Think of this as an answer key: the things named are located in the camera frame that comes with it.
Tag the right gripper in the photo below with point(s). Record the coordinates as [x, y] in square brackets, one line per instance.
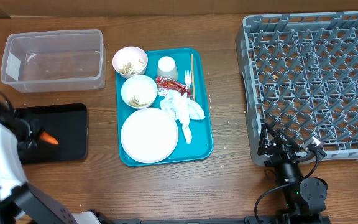
[283, 152]

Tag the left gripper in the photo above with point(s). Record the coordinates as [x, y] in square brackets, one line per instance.
[26, 144]

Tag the orange carrot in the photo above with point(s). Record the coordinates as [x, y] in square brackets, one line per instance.
[49, 138]

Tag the white napkin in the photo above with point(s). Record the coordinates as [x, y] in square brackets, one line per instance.
[180, 107]

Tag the white plastic fork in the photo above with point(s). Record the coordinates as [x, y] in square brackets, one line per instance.
[188, 78]

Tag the wooden chopstick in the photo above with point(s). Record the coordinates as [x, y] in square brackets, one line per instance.
[193, 77]

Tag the peanuts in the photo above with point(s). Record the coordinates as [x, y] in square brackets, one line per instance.
[133, 67]

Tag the white bowl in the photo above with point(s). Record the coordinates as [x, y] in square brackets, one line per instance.
[141, 86]

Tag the red snack wrapper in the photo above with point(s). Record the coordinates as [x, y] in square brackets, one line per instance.
[164, 84]

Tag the pink bowl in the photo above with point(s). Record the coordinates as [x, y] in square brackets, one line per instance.
[127, 54]

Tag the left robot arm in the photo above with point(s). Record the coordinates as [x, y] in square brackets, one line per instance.
[18, 197]

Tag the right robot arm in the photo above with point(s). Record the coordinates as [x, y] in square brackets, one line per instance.
[293, 166]

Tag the grey dishwasher rack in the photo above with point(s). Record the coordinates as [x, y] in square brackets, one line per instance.
[300, 74]

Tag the black plastic tray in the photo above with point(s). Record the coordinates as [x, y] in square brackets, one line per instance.
[68, 124]

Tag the clear plastic bin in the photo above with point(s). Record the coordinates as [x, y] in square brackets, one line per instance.
[64, 60]

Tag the teal serving tray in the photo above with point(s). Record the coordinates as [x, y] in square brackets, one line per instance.
[202, 136]

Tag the pink round plate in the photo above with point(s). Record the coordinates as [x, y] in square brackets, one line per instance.
[149, 135]

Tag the white upturned cup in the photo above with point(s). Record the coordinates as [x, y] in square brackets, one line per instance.
[167, 68]

